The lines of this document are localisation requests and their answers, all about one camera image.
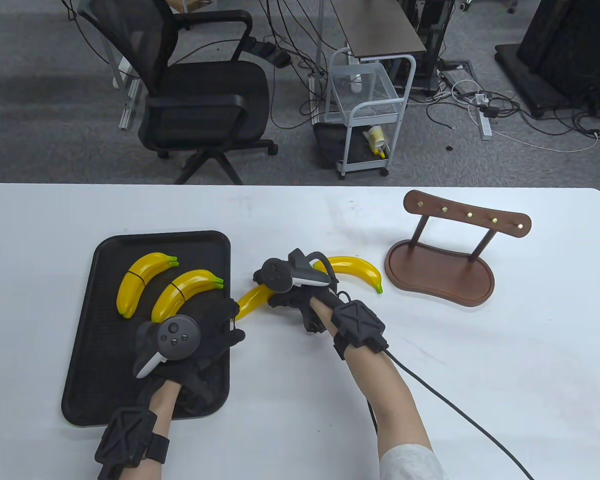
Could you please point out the person's left hand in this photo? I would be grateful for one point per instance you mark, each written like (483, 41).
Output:
(215, 340)

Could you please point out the person's right hand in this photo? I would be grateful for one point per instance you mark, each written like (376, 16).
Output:
(292, 299)

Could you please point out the yellow plastic banana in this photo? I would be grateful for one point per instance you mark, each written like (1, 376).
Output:
(190, 277)
(250, 302)
(180, 302)
(135, 300)
(145, 262)
(360, 267)

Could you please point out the black right forearm tracker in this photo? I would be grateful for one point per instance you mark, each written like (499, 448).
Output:
(357, 325)

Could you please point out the black left forearm tracker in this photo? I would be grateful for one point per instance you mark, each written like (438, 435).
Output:
(125, 440)

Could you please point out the person's right forearm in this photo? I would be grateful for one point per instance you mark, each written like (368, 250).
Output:
(380, 390)

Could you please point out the grey right hand controller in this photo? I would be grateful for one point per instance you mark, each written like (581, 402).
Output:
(280, 275)

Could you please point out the grey hand controller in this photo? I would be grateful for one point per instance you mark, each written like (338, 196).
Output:
(177, 337)
(280, 275)

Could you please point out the grey left hand controller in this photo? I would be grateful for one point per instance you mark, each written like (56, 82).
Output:
(177, 337)

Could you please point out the black plastic tray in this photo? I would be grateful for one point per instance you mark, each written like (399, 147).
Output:
(105, 350)

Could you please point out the brown wooden hook stand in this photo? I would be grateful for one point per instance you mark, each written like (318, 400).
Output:
(440, 275)

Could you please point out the small yellow bottle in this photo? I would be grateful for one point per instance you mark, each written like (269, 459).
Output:
(380, 151)

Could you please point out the cream paper cup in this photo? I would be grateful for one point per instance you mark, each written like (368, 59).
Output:
(375, 134)

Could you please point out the white shirt sleeve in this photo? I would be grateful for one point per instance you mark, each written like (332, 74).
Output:
(410, 465)

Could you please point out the white power strip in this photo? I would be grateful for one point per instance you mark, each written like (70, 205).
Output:
(311, 95)
(485, 122)

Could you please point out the black mesh office chair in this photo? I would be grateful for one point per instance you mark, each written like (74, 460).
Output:
(205, 95)

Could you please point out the black power adapter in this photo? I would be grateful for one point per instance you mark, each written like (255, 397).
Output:
(281, 60)

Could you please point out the grey floor socket box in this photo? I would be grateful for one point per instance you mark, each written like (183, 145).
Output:
(455, 75)

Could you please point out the brown side table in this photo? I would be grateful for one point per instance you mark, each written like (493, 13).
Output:
(380, 27)

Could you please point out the brown cardboard box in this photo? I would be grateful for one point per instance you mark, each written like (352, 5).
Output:
(190, 5)

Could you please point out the black equipment stand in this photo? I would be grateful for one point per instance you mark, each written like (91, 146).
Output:
(565, 50)

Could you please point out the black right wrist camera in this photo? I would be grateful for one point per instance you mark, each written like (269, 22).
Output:
(312, 322)

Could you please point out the white aluminium frame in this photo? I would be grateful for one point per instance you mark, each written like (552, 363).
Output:
(126, 112)

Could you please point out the black desk frame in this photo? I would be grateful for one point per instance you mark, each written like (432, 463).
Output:
(430, 30)

